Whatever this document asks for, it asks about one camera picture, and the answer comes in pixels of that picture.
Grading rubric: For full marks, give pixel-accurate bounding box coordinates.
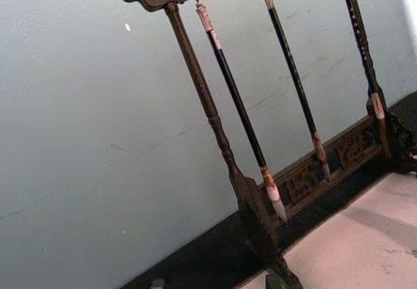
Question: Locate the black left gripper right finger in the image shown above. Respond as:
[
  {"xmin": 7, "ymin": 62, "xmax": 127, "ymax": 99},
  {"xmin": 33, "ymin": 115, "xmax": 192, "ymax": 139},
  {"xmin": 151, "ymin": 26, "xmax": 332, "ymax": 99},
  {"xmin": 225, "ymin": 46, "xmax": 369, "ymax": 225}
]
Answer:
[{"xmin": 265, "ymin": 273, "xmax": 285, "ymax": 289}]

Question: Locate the black table cloth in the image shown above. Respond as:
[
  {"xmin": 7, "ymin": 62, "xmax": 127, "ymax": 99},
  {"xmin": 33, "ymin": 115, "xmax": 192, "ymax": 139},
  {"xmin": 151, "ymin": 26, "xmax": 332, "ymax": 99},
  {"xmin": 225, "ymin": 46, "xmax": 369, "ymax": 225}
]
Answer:
[{"xmin": 119, "ymin": 94, "xmax": 417, "ymax": 289}]

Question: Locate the white felt writing mat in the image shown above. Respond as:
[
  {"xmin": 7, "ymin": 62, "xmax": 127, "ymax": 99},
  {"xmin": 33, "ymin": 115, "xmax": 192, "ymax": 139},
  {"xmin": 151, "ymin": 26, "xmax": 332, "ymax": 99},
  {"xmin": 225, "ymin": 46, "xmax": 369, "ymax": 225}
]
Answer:
[{"xmin": 235, "ymin": 171, "xmax": 417, "ymax": 289}]

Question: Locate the black brush with pale tuft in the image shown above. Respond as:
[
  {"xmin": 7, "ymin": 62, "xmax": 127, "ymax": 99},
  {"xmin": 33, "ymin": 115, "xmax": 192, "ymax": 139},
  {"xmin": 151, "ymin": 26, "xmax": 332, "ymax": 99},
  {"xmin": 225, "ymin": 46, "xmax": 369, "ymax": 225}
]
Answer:
[{"xmin": 194, "ymin": 1, "xmax": 289, "ymax": 227}]

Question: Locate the carved dark wooden brush rack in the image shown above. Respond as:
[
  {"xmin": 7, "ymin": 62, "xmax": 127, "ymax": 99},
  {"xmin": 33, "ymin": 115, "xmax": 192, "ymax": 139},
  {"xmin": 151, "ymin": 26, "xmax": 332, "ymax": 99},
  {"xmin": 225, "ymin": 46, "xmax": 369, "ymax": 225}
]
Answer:
[{"xmin": 104, "ymin": 0, "xmax": 417, "ymax": 289}]

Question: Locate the black brush with dark tuft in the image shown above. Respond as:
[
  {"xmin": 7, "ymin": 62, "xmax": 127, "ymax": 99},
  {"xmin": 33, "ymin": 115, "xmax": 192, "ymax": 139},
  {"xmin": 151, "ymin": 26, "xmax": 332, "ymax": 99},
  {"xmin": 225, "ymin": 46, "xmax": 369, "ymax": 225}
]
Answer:
[{"xmin": 259, "ymin": 0, "xmax": 333, "ymax": 184}]

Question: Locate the black brush with white dots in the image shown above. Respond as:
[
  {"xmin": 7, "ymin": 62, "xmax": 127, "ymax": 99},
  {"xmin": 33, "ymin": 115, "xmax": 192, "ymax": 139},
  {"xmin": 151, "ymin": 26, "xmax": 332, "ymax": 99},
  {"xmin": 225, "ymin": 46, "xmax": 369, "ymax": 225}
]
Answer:
[{"xmin": 338, "ymin": 0, "xmax": 392, "ymax": 158}]

